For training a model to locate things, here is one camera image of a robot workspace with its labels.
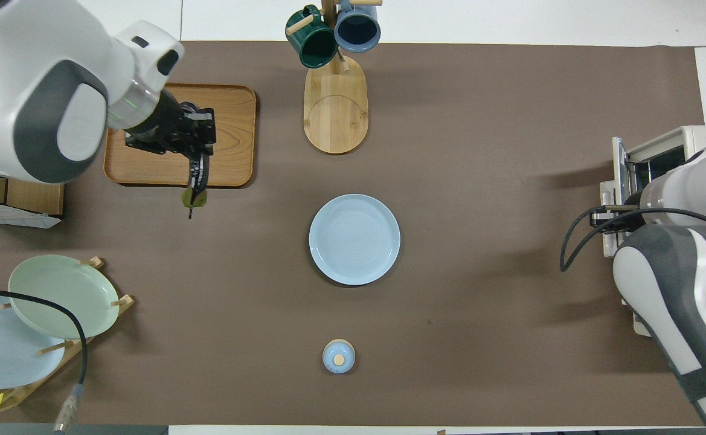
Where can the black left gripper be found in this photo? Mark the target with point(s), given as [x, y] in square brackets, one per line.
[174, 130]

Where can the dark purple eggplant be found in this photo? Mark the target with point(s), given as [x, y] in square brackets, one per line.
[198, 196]

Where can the white toaster oven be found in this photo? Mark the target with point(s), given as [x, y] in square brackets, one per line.
[667, 145]

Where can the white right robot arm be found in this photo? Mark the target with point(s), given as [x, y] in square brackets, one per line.
[679, 290]

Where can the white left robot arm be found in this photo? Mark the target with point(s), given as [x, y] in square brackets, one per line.
[26, 72]

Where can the wooden serving tray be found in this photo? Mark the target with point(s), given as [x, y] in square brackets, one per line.
[232, 121]

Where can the wooden mug tree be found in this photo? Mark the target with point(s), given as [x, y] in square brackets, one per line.
[334, 115]

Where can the wooden plate rack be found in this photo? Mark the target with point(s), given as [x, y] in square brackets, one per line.
[124, 300]

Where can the dark green mug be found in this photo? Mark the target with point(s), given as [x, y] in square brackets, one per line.
[311, 45]

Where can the wooden stepped shelf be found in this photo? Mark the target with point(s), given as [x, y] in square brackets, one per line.
[32, 196]

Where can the pale green racked plate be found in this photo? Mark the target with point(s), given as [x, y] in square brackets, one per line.
[57, 296]

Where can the white patterned cloth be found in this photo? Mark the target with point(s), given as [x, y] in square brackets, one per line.
[2, 214]

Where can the blue mug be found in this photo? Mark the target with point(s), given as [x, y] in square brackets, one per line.
[357, 30]

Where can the light blue racked plate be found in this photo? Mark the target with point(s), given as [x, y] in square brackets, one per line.
[8, 356]

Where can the brown table mat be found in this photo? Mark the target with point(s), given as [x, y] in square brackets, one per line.
[479, 181]

